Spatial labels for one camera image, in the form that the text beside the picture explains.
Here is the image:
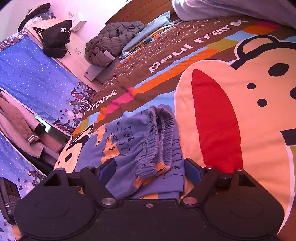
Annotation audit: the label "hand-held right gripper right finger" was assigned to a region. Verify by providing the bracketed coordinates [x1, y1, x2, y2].
[180, 158, 257, 208]

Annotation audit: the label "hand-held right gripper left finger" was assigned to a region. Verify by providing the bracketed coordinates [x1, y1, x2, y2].
[43, 159, 119, 208]

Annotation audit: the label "blue printed pants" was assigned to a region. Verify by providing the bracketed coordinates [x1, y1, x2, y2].
[77, 105, 186, 201]

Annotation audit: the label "blue dotted printed curtain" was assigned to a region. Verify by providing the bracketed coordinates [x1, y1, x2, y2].
[0, 31, 98, 137]
[0, 132, 47, 241]

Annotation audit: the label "printed blanket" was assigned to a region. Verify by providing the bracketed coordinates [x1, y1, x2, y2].
[53, 16, 296, 241]

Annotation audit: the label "grey flat box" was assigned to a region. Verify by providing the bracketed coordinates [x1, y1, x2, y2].
[84, 50, 115, 82]

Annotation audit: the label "wooden nightstand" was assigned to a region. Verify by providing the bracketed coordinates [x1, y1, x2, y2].
[24, 17, 105, 93]

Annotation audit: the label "grey quilted jacket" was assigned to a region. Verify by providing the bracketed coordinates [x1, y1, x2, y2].
[84, 20, 148, 69]

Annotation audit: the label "black bag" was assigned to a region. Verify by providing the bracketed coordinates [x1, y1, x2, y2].
[32, 20, 73, 59]

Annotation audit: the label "light blue pillow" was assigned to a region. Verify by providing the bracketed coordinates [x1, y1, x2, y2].
[120, 11, 181, 60]

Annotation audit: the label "white box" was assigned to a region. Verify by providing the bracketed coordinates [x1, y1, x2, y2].
[68, 12, 87, 32]

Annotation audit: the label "wooden headboard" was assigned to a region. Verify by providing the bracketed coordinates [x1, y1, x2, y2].
[105, 0, 179, 26]

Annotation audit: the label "white duvet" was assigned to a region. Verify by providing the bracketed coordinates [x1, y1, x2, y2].
[171, 0, 296, 31]

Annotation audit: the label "dark clothes pile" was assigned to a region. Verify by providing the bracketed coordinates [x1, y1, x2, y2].
[18, 3, 56, 33]

